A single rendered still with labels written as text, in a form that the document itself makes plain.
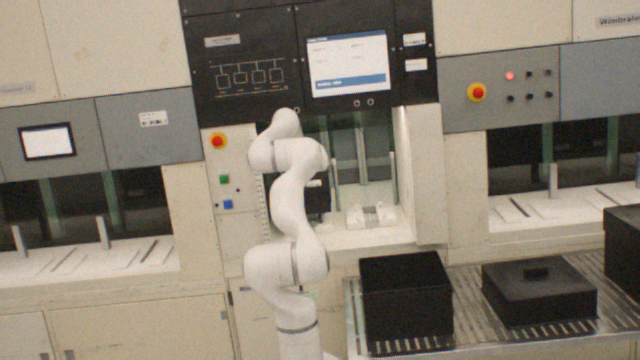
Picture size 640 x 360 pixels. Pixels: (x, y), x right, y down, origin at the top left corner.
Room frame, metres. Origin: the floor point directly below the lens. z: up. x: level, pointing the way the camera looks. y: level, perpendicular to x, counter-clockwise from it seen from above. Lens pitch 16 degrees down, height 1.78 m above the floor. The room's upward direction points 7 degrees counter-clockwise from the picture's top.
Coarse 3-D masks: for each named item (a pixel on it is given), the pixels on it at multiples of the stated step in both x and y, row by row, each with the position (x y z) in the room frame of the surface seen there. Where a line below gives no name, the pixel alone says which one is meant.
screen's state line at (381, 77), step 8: (320, 80) 2.21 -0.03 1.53; (328, 80) 2.21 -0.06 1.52; (336, 80) 2.21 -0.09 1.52; (344, 80) 2.21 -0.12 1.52; (352, 80) 2.21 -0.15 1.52; (360, 80) 2.21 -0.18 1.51; (368, 80) 2.21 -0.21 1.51; (376, 80) 2.21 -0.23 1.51; (384, 80) 2.21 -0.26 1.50; (320, 88) 2.21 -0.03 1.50; (328, 88) 2.21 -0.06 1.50
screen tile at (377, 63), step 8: (368, 40) 2.21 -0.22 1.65; (376, 40) 2.21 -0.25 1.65; (352, 48) 2.21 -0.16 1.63; (360, 48) 2.21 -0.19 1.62; (368, 48) 2.21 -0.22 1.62; (376, 48) 2.21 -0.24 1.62; (376, 56) 2.21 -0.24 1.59; (352, 64) 2.21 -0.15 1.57; (360, 64) 2.21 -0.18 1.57; (368, 64) 2.21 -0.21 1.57; (376, 64) 2.21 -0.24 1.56; (384, 64) 2.21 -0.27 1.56; (352, 72) 2.21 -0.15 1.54
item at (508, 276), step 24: (504, 264) 1.92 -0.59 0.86; (528, 264) 1.90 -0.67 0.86; (552, 264) 1.88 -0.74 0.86; (504, 288) 1.75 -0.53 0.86; (528, 288) 1.73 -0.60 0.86; (552, 288) 1.71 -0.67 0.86; (576, 288) 1.69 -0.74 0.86; (504, 312) 1.70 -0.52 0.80; (528, 312) 1.67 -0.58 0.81; (552, 312) 1.67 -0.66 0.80; (576, 312) 1.67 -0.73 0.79
